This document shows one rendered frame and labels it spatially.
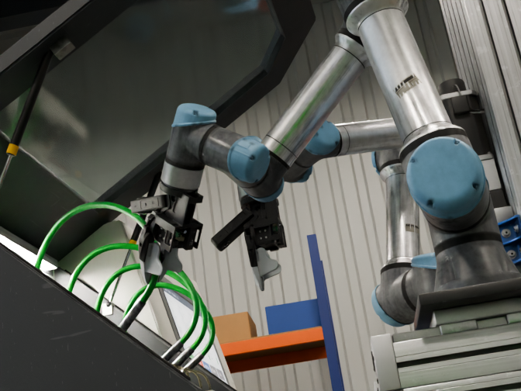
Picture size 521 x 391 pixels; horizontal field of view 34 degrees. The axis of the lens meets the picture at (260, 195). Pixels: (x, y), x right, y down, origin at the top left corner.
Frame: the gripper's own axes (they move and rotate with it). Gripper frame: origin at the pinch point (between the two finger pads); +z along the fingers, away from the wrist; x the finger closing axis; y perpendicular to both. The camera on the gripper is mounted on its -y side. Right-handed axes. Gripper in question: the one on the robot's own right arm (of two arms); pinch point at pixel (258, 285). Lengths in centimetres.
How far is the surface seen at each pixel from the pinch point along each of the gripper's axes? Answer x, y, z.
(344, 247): 637, -29, -201
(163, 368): -47, -8, 24
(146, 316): 22.9, -34.4, -4.4
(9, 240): -10, -54, -19
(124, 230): 23, -38, -29
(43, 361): -47, -29, 19
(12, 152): -45, -35, -22
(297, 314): 515, -69, -114
